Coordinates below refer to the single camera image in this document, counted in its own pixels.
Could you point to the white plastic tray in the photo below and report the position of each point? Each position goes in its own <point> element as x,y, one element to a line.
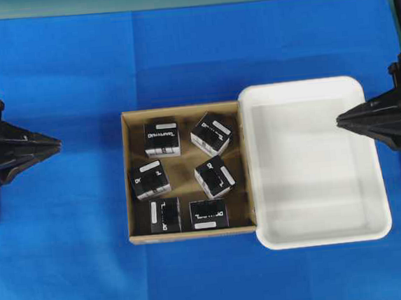
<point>312,182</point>

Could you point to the black white Dynamixel box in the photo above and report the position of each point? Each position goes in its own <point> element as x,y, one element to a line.
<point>211,134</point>
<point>149,180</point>
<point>162,139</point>
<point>209,214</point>
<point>165,216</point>
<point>214,177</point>

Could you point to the brown cardboard box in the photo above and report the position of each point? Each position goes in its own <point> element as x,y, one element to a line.
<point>180,171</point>

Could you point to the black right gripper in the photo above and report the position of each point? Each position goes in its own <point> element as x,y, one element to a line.
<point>385,110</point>

